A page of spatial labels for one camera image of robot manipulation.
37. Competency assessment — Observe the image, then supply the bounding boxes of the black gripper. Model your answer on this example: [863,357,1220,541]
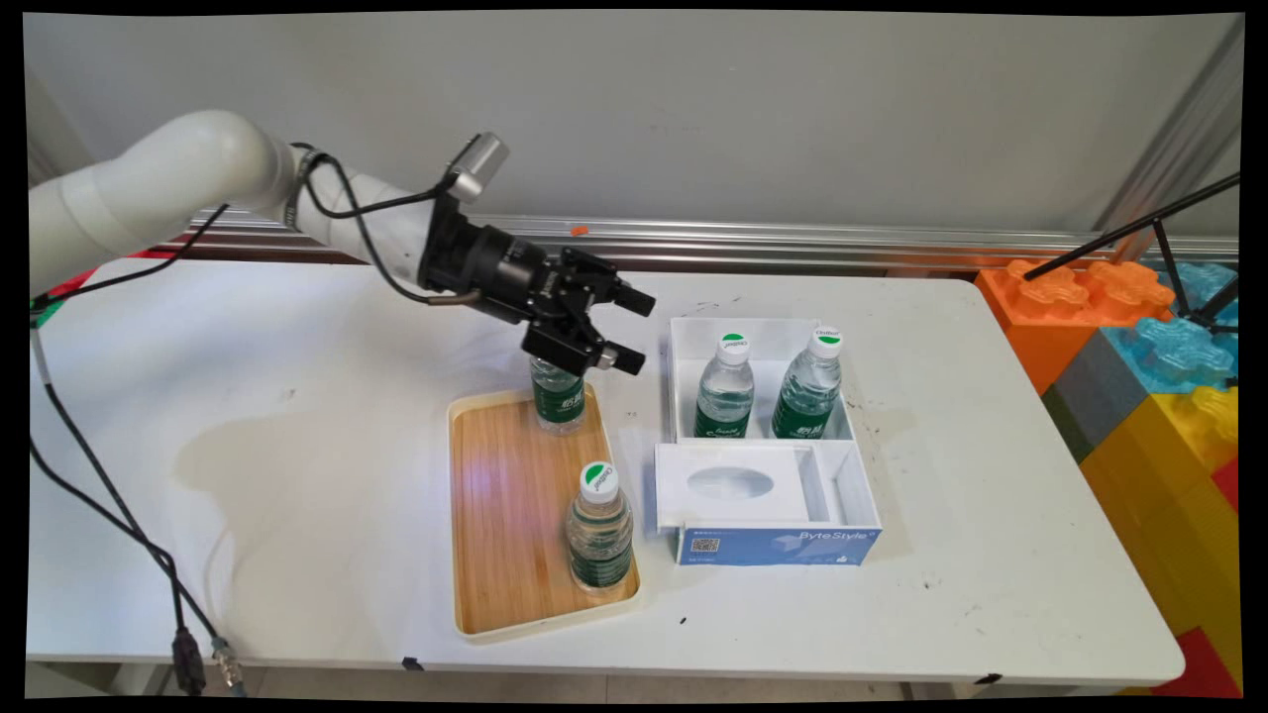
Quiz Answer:
[415,192,658,378]

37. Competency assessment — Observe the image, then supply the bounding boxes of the clear water bottle green label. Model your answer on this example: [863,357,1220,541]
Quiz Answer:
[564,460,636,596]
[529,357,588,438]
[693,333,756,441]
[771,329,845,441]

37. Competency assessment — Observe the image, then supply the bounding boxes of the white insert with oval hole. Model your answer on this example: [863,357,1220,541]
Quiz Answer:
[655,442,816,532]

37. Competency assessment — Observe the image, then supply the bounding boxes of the wooden tray with cream rim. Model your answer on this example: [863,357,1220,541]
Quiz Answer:
[448,385,643,646]

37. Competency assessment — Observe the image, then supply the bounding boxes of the white box with blue print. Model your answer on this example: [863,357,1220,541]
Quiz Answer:
[669,316,884,568]

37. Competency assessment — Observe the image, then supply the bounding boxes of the orange foam block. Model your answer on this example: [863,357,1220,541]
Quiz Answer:
[975,258,1178,398]

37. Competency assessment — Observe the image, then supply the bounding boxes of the grey foam block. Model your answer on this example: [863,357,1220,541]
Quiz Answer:
[1039,331,1151,467]

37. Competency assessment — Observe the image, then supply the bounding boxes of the black tripod stand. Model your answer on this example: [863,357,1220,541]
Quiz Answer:
[1024,172,1242,388]

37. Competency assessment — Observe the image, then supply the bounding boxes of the light blue foam block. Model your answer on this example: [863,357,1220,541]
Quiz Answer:
[1101,314,1241,396]
[1154,259,1241,316]

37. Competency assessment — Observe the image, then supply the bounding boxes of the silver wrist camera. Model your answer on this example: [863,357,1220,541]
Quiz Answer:
[443,131,512,205]

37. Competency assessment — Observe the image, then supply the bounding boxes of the aluminium rail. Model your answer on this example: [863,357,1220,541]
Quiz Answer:
[178,207,1240,271]

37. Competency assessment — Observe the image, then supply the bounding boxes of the black cable strap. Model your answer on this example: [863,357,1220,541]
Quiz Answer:
[281,146,331,235]

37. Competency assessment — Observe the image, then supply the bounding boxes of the black cable with metal plug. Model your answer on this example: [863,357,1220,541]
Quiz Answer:
[28,144,478,696]

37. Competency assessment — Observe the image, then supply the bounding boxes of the aluminium frame post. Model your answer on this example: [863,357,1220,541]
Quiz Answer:
[1094,14,1245,240]

